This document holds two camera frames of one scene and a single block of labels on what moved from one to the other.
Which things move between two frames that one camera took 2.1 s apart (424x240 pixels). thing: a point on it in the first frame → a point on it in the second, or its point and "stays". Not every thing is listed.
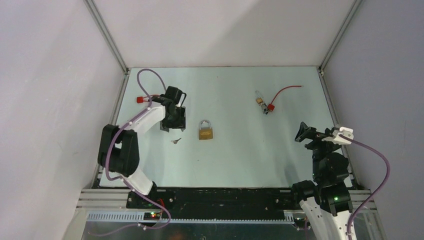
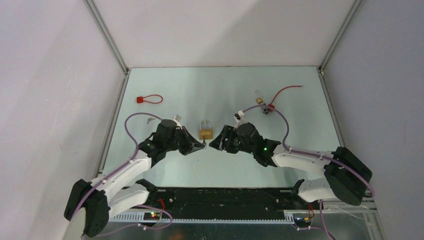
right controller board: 299,222 stays
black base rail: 214,200 stays
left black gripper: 180,124 → 193,145
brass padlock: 205,133 stays
